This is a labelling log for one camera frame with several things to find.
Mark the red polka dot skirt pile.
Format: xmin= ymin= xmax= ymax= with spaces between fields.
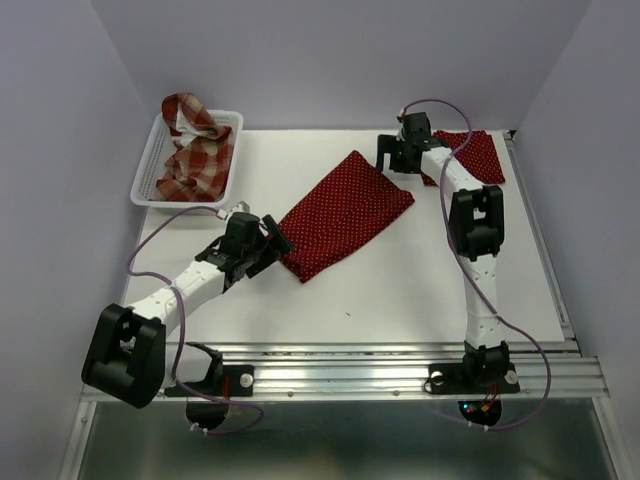
xmin=279 ymin=150 xmax=414 ymax=283

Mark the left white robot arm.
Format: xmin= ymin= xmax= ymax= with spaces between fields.
xmin=81 ymin=211 xmax=294 ymax=408

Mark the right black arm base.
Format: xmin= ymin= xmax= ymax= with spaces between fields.
xmin=423 ymin=363 xmax=521 ymax=396

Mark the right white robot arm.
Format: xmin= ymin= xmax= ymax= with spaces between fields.
xmin=376 ymin=113 xmax=510 ymax=395

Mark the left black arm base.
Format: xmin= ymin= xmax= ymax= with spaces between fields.
xmin=181 ymin=364 xmax=255 ymax=399

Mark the red plaid skirt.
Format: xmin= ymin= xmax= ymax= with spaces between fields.
xmin=155 ymin=92 xmax=234 ymax=202

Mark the white plastic basket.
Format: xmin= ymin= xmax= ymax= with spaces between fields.
xmin=130 ymin=109 xmax=244 ymax=211

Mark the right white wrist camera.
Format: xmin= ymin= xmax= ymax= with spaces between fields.
xmin=396 ymin=109 xmax=410 ymax=141

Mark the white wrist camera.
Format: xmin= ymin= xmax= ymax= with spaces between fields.
xmin=396 ymin=109 xmax=410 ymax=141
xmin=215 ymin=201 xmax=251 ymax=221

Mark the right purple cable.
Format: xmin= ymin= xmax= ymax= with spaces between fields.
xmin=398 ymin=97 xmax=553 ymax=433

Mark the purple cable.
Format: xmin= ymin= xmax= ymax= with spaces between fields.
xmin=127 ymin=205 xmax=266 ymax=436
xmin=398 ymin=97 xmax=553 ymax=433

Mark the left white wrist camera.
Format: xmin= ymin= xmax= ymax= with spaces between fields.
xmin=215 ymin=201 xmax=251 ymax=221

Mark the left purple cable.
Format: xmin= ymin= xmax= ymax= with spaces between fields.
xmin=127 ymin=205 xmax=266 ymax=436

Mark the aluminium rail frame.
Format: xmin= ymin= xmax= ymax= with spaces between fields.
xmin=62 ymin=131 xmax=634 ymax=479

